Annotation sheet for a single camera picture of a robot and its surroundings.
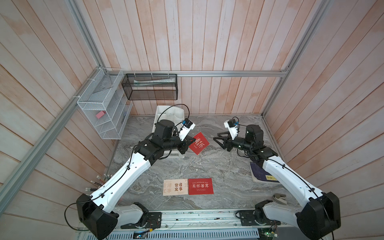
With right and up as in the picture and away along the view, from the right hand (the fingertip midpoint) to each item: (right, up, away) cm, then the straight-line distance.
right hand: (216, 135), depth 76 cm
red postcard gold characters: (-9, -4, -3) cm, 10 cm away
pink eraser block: (-64, +11, +6) cm, 66 cm away
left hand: (-12, -3, -6) cm, 14 cm away
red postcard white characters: (-6, -30, +9) cm, 32 cm away
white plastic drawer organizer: (-23, +13, +15) cm, 31 cm away
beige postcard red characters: (-22, -30, +8) cm, 38 cm away
